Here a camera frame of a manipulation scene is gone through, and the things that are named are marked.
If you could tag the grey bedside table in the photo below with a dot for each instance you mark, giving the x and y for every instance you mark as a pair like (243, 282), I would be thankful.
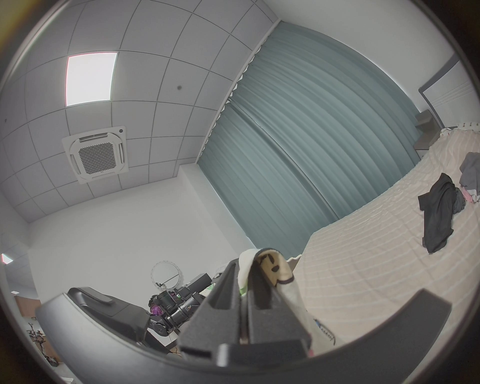
(427, 138)

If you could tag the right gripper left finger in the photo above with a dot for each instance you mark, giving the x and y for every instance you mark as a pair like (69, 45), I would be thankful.
(210, 311)

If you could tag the white printed pyjama top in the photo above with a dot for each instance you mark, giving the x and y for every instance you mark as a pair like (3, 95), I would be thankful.
(279, 268)

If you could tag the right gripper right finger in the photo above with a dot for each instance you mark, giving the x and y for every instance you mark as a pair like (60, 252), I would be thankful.
(270, 322)

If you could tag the round mirror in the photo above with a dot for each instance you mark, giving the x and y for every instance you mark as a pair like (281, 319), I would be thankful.
(167, 272)

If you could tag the bed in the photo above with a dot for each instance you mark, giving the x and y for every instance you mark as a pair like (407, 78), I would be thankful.
(375, 262)

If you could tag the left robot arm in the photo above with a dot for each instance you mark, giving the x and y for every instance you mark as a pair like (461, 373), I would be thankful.
(180, 311)

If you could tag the purple plastic bag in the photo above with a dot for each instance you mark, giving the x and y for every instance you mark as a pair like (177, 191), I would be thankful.
(155, 310)

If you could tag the ceiling light panel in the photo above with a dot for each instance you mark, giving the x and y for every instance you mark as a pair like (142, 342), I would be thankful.
(92, 78)

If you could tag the pink garment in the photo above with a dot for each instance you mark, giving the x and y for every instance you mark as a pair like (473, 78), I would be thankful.
(469, 195)

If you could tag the black garment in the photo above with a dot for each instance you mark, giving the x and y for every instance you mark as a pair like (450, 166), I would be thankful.
(437, 217)

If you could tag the dark grey garment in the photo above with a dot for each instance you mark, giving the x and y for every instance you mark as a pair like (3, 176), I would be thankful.
(459, 202)

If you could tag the ceiling air conditioner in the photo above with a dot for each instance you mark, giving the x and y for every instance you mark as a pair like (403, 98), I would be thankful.
(95, 153)

